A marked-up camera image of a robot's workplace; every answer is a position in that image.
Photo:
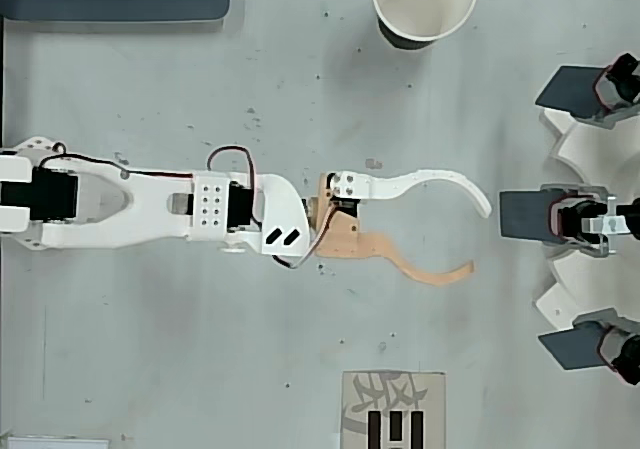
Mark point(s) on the white segmented round stand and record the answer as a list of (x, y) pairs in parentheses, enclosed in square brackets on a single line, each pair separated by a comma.
[(600, 154)]

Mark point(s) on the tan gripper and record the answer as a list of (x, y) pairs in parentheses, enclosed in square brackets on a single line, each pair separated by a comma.
[(341, 235)]

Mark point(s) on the grey printed card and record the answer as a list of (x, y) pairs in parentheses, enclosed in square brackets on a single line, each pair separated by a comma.
[(395, 394)]

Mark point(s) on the dark grey flap servo module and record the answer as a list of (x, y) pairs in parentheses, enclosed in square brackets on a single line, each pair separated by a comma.
[(525, 214), (575, 346), (570, 89)]

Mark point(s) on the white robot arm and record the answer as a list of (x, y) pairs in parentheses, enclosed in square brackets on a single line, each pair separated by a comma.
[(150, 209)]

